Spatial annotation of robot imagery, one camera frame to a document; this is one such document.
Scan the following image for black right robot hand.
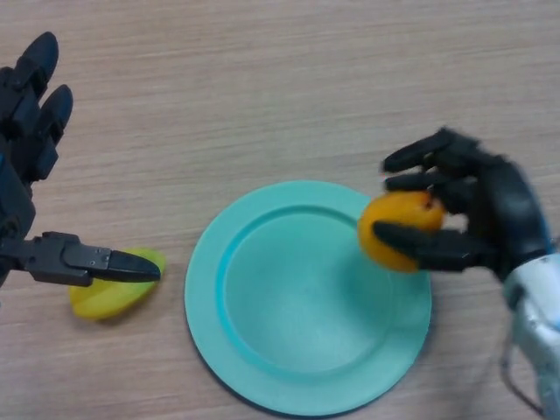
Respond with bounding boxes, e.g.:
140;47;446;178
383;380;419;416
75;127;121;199
374;127;553;284

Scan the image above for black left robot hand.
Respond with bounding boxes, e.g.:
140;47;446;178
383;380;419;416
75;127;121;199
0;31;162;289

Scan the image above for yellow orange pear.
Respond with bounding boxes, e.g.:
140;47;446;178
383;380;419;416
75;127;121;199
357;191;447;275

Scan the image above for teal round plate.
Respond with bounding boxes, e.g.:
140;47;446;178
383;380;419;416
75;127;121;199
184;179;433;417

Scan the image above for yellow green starfruit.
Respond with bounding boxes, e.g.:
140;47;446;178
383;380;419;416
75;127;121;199
69;248;167;322

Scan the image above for thin grey wrist cable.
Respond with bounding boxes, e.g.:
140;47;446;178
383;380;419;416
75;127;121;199
500;323;546;415

